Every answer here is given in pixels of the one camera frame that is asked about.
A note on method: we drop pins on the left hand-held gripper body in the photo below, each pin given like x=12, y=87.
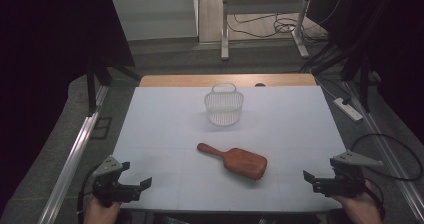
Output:
x=106, y=184

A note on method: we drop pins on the aluminium rail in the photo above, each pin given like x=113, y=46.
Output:
x=383, y=140
x=70, y=164

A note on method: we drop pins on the white plastic basket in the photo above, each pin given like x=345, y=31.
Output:
x=223, y=107

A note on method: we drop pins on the brown wooden hairbrush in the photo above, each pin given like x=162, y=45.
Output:
x=245, y=162

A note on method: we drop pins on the white power strip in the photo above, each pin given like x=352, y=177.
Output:
x=348, y=110

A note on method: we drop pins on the white metal desk frame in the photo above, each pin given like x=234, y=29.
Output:
x=263, y=6

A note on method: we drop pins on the black plug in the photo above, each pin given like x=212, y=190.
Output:
x=347, y=100

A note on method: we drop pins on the dark square floor plate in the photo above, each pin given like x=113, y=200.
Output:
x=101, y=128

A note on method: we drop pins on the person's left hand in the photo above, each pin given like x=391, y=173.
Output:
x=100, y=214

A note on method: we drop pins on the white table mat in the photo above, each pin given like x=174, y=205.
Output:
x=166, y=124

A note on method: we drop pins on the black metal stand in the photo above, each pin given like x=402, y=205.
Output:
x=91, y=90
x=365, y=84

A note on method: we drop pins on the person's right hand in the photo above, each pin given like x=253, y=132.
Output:
x=363, y=210

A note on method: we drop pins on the white panel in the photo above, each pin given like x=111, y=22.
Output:
x=153, y=14

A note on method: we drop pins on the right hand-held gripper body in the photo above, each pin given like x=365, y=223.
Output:
x=346, y=184

